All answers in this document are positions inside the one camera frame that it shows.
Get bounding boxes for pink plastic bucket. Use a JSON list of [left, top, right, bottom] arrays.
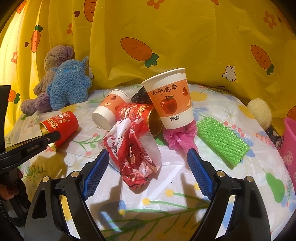
[[278, 118, 296, 189]]

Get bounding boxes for red gold paper cup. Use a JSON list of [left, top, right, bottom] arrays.
[[40, 111, 79, 152], [115, 103, 163, 137]]

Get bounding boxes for red white plastic bag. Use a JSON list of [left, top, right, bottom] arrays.
[[100, 116, 162, 190]]

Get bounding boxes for operator hand with dark sleeve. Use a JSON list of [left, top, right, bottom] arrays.
[[1, 169, 31, 240]]

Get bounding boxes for floral plastic bed cover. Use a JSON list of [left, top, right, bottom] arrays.
[[20, 84, 295, 240]]

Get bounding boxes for yellow carrot print curtain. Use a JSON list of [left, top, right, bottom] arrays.
[[1, 1, 295, 132]]

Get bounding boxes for green foam net sleeve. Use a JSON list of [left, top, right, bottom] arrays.
[[197, 117, 250, 168]]

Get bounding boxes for large orange apple paper cup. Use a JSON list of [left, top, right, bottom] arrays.
[[142, 68, 194, 129]]

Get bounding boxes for cream round plush toy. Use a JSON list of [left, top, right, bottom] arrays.
[[247, 98, 272, 131]]

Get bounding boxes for pink plastic bag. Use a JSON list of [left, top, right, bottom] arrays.
[[163, 120, 198, 154]]

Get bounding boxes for small orange white paper cup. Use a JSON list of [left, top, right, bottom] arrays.
[[91, 89, 132, 131]]

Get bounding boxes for purple teddy bear plush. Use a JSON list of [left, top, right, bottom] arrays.
[[21, 45, 74, 116]]

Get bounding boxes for black plastic bag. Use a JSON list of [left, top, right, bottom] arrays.
[[131, 87, 152, 104]]

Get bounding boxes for blue fuzzy monster plush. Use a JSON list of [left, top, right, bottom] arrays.
[[47, 56, 92, 110]]

